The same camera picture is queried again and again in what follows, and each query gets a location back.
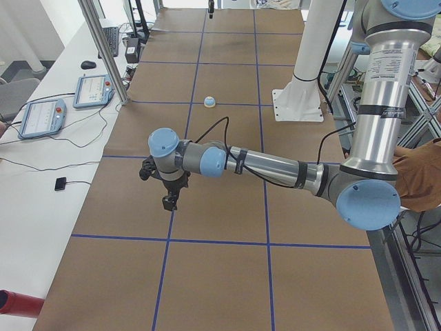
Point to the blue cream call bell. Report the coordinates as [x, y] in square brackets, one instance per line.
[209, 102]

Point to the black monitor stand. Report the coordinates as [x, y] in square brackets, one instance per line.
[139, 24]

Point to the black power adapter box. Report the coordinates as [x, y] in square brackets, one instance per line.
[132, 50]

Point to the black keyboard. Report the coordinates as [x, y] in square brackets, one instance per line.
[112, 36]

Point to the small black square device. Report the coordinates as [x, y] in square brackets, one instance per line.
[60, 184]

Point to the black computer mouse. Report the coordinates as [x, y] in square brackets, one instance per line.
[87, 65]

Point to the far teach pendant tablet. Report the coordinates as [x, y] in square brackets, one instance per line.
[93, 91]

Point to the teach pendant tablet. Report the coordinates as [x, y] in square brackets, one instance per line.
[42, 119]
[93, 91]

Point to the near teach pendant tablet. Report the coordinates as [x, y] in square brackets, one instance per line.
[42, 119]

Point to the red cylinder bottle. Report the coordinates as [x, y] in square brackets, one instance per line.
[20, 305]

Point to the person in brown shirt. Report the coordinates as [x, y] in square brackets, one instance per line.
[418, 181]

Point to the aluminium frame post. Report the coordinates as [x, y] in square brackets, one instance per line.
[94, 25]

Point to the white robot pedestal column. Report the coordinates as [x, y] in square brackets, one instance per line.
[300, 98]

